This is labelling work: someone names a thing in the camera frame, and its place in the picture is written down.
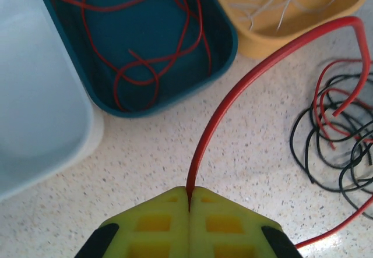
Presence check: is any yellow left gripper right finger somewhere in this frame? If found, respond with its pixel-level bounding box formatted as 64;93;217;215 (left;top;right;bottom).
188;185;301;258

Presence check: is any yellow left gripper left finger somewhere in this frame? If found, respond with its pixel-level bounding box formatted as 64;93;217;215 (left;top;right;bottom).
74;185;190;258

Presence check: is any thin red cable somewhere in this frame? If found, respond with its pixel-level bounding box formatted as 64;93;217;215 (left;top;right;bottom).
316;58;373;150
186;16;373;250
81;0;213;112
39;0;205;55

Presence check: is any thin black cable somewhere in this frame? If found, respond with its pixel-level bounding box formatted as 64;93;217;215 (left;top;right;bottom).
308;74;373;168
290;103;373;195
339;141;373;221

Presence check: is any white plastic bin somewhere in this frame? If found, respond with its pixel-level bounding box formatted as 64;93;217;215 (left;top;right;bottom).
0;0;105;203

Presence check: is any yellow plastic bin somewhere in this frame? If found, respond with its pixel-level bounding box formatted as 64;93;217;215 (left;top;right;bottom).
205;0;373;59

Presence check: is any dark teal plastic bin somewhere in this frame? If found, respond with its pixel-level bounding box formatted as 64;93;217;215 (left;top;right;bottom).
34;0;239;119

